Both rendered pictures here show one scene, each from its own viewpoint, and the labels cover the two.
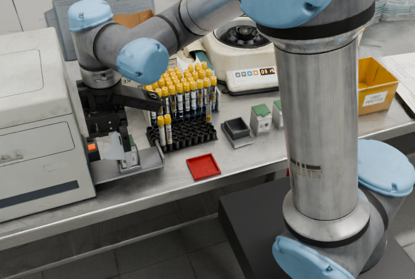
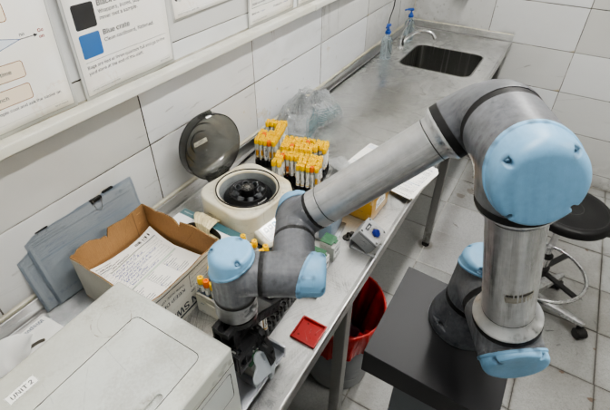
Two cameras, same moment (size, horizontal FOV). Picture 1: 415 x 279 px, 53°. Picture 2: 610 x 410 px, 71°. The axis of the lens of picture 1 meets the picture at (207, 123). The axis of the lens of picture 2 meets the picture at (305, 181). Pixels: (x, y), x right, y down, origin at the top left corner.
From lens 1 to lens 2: 0.50 m
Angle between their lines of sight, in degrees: 30
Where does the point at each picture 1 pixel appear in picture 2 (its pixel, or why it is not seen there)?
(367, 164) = not seen: hidden behind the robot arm
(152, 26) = (299, 239)
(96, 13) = (248, 253)
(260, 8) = (532, 216)
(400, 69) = not seen: hidden behind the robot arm
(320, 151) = (535, 281)
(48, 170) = not seen: outside the picture
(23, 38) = (102, 313)
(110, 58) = (284, 289)
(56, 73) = (192, 331)
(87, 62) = (240, 303)
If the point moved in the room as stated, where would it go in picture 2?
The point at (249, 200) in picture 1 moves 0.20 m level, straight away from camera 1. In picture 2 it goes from (386, 337) to (338, 277)
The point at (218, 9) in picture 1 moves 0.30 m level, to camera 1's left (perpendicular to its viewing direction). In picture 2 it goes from (360, 202) to (204, 290)
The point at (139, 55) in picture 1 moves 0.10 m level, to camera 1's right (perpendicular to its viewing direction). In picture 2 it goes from (320, 273) to (365, 245)
